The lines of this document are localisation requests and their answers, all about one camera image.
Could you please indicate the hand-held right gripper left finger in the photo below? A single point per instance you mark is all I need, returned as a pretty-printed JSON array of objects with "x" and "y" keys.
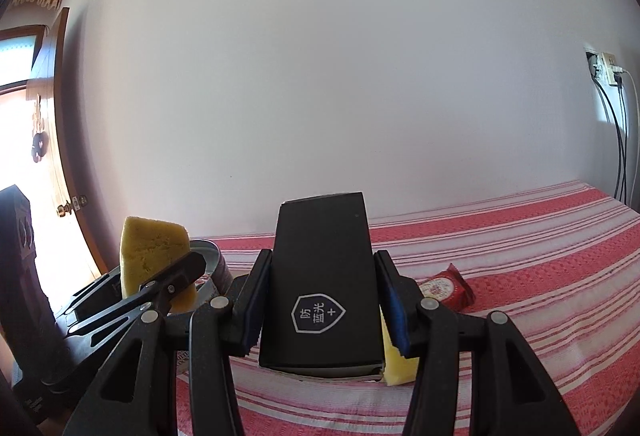
[{"x": 252, "y": 311}]

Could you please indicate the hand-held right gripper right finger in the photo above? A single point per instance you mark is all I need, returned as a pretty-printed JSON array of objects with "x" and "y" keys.
[{"x": 397, "y": 321}]

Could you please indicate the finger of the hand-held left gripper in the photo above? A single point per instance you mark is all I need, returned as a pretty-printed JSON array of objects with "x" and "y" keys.
[
  {"x": 172, "y": 283},
  {"x": 102, "y": 293}
]

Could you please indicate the round metal cookie tin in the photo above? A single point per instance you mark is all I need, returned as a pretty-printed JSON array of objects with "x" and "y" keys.
[{"x": 216, "y": 266}]

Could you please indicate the yellow green scouring sponge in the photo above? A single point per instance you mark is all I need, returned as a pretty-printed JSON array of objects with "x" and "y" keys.
[
  {"x": 400, "y": 371},
  {"x": 150, "y": 241}
]

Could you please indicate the black box with shield print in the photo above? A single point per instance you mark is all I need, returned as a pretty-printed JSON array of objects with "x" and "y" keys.
[{"x": 325, "y": 276}]

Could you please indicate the red snack packet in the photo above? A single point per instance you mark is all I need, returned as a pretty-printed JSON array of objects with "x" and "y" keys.
[{"x": 447, "y": 288}]

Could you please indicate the brass door knob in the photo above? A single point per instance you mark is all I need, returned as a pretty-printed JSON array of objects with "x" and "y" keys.
[{"x": 65, "y": 209}]

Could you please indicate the red striped tablecloth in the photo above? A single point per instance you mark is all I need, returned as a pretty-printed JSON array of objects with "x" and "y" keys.
[{"x": 525, "y": 266}]

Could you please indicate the wooden door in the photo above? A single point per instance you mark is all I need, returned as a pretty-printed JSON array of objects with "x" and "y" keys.
[{"x": 60, "y": 141}]

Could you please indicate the hanging door ornament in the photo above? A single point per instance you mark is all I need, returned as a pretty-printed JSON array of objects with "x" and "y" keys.
[{"x": 38, "y": 136}]

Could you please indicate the window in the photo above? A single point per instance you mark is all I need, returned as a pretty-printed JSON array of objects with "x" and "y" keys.
[{"x": 17, "y": 58}]

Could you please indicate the white wall socket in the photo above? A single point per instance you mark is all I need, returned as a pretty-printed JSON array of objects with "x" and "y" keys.
[{"x": 606, "y": 65}]

